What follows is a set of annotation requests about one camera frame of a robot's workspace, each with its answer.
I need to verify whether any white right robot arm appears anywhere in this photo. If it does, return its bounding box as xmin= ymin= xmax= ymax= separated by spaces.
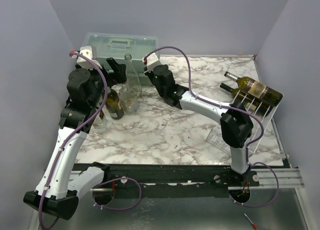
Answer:
xmin=144 ymin=64 xmax=253 ymax=186

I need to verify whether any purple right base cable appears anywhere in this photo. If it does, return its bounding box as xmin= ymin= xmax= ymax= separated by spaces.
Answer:
xmin=228 ymin=162 xmax=281 ymax=209

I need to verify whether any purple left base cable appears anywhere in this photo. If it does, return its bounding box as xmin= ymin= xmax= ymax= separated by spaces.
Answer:
xmin=93 ymin=176 xmax=143 ymax=211

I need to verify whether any translucent green storage box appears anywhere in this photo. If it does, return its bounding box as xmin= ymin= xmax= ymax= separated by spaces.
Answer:
xmin=82 ymin=32 xmax=159 ymax=86

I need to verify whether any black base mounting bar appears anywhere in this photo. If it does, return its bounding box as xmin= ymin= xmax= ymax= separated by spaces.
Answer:
xmin=92 ymin=164 xmax=259 ymax=200

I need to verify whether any top wine bottle on rack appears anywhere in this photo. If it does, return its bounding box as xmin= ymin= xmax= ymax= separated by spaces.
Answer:
xmin=224 ymin=71 xmax=283 ymax=107

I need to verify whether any tall clear glass bottle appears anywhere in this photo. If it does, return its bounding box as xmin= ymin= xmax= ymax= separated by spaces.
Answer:
xmin=124 ymin=53 xmax=142 ymax=97

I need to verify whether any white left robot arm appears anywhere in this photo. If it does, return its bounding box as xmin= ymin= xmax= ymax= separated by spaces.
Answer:
xmin=23 ymin=58 xmax=126 ymax=220

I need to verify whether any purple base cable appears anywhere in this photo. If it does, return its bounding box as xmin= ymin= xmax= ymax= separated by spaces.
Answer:
xmin=93 ymin=176 xmax=143 ymax=211
xmin=228 ymin=162 xmax=281 ymax=209

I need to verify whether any clear flat liquor bottle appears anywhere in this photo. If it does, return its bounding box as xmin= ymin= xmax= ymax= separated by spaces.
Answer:
xmin=92 ymin=110 xmax=108 ymax=131

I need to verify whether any white wire wine rack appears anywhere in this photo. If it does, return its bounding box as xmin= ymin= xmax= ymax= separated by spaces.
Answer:
xmin=205 ymin=90 xmax=278 ymax=156

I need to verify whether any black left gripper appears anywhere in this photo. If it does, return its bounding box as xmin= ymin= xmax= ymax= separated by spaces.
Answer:
xmin=76 ymin=57 xmax=126 ymax=107

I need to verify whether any wine bottle on rack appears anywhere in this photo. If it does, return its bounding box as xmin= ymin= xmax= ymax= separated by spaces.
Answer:
xmin=219 ymin=83 xmax=240 ymax=97
xmin=224 ymin=71 xmax=283 ymax=107

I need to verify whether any small clear black-capped bottle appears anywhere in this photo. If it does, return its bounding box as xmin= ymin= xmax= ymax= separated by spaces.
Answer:
xmin=119 ymin=82 xmax=138 ymax=113

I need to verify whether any red handled screwdriver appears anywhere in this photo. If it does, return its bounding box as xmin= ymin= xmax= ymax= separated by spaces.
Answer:
xmin=244 ymin=214 xmax=259 ymax=230

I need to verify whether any green wine bottle tan label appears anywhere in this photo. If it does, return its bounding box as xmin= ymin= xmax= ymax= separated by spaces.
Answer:
xmin=105 ymin=87 xmax=124 ymax=120

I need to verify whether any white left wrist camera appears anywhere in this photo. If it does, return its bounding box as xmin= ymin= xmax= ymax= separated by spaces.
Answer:
xmin=69 ymin=45 xmax=102 ymax=69

